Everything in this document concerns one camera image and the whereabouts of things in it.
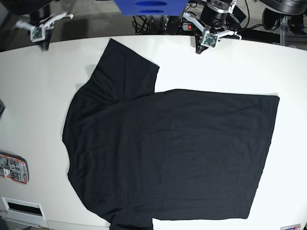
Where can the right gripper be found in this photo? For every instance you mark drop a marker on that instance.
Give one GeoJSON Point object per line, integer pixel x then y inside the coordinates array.
{"type": "Point", "coordinates": [43, 25]}

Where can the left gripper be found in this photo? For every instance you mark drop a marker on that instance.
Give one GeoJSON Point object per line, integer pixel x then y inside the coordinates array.
{"type": "Point", "coordinates": [223, 32]}

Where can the black T-shirt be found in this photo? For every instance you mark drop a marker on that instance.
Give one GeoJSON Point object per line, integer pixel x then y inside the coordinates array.
{"type": "Point", "coordinates": [137, 155]}

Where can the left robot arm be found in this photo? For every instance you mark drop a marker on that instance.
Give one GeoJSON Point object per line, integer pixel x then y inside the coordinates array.
{"type": "Point", "coordinates": [213, 24]}

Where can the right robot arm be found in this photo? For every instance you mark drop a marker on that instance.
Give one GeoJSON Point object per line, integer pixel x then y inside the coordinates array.
{"type": "Point", "coordinates": [35, 10]}

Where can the dark object at left edge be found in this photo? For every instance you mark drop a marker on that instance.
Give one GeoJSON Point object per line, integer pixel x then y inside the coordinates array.
{"type": "Point", "coordinates": [2, 108]}

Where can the blue plastic box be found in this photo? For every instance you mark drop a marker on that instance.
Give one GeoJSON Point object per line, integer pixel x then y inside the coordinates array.
{"type": "Point", "coordinates": [151, 7]}

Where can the orange framed device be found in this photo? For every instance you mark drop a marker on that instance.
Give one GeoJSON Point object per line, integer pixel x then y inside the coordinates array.
{"type": "Point", "coordinates": [14, 168]}

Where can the sticker at bottom right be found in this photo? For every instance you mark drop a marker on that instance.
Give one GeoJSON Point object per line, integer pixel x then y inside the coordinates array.
{"type": "Point", "coordinates": [292, 227]}

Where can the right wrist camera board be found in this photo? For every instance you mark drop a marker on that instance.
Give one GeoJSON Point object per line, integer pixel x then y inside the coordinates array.
{"type": "Point", "coordinates": [37, 34]}

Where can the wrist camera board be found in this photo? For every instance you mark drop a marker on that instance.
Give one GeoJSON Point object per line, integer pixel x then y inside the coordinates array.
{"type": "Point", "coordinates": [37, 34]}
{"type": "Point", "coordinates": [209, 40]}

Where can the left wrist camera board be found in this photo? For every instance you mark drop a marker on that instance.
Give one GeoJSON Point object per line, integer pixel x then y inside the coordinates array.
{"type": "Point", "coordinates": [209, 40]}

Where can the power strip with red switch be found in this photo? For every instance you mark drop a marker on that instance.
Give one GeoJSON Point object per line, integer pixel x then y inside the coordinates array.
{"type": "Point", "coordinates": [187, 27]}

